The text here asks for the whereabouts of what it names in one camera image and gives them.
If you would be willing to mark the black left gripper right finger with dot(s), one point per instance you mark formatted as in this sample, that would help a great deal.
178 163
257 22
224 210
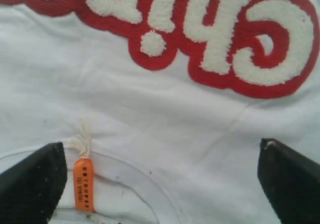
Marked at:
290 182

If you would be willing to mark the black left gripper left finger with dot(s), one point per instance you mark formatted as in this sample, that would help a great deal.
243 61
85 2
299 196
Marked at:
31 189

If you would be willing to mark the white t-shirt red lettering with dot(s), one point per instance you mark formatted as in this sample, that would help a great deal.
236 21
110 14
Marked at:
168 98

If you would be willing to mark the orange size tag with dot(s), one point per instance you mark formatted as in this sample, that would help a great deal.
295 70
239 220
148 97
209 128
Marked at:
83 182

